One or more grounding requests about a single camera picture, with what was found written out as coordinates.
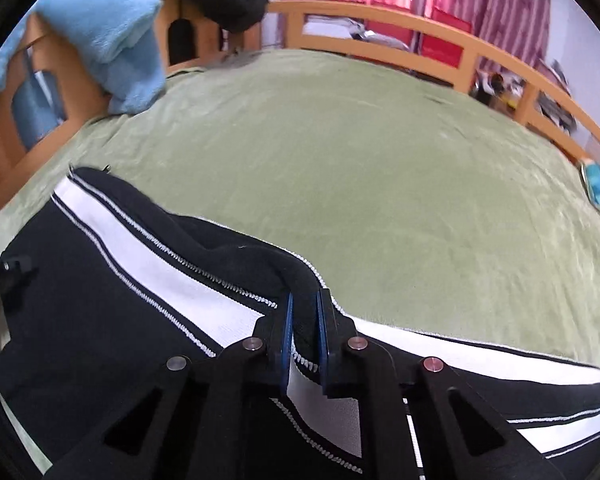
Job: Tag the pink curtains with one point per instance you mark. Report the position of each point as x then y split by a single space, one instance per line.
430 5

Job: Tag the red box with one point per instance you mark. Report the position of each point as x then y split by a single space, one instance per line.
447 35

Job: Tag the light blue fleece towel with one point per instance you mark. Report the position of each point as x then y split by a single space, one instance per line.
105 30

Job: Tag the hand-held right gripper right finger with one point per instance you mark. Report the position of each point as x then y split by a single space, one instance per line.
324 340

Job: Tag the wooden bed frame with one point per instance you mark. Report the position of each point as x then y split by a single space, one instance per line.
430 35

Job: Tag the green blanket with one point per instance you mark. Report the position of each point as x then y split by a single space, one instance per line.
340 170

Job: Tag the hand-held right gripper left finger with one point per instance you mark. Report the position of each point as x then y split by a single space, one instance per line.
285 340

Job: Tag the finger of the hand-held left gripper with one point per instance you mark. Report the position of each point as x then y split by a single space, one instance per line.
7 272

